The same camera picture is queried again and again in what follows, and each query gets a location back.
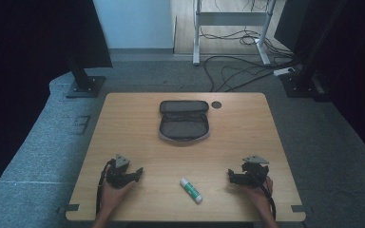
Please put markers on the person's left hand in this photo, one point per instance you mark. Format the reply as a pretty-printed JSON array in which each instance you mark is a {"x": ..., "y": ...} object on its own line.
[{"x": 112, "y": 198}]

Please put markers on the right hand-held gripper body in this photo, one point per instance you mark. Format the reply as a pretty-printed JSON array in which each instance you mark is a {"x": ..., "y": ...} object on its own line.
[{"x": 254, "y": 172}]

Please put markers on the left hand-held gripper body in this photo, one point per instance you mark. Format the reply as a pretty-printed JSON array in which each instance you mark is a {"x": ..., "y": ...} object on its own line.
[{"x": 118, "y": 175}]

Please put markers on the person's right hand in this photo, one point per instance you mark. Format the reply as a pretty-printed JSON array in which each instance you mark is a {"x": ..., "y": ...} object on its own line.
[{"x": 260, "y": 197}]

